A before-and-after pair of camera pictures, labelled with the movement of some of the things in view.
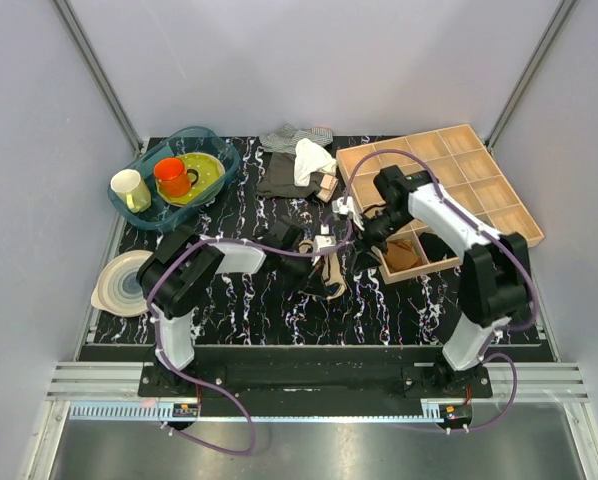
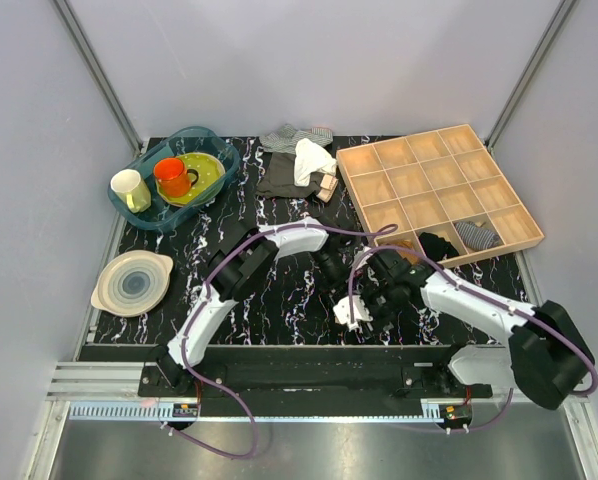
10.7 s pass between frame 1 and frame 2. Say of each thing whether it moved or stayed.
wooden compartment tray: stayed
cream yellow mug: stayed
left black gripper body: moved
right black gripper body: moved
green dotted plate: stayed
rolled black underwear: stayed
